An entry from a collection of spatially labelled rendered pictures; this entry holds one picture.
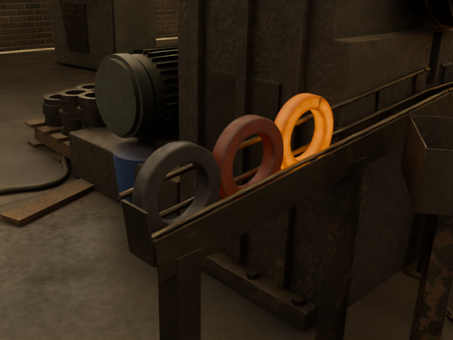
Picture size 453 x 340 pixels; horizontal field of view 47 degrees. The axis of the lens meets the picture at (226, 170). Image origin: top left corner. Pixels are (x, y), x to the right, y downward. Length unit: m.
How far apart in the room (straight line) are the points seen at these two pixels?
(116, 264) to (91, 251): 0.14
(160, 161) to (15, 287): 1.17
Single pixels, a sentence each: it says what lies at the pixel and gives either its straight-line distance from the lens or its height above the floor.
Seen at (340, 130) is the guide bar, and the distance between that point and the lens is 1.35.
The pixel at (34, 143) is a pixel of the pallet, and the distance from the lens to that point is 3.39.
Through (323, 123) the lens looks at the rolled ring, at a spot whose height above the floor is 0.71.
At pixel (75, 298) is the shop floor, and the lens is 1.85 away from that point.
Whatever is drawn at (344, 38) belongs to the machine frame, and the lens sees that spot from 1.45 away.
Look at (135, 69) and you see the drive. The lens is 2.29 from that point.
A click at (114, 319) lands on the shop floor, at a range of 1.74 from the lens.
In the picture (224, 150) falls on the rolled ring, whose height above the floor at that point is 0.72.
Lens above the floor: 1.03
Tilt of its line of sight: 21 degrees down
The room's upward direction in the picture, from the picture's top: 1 degrees clockwise
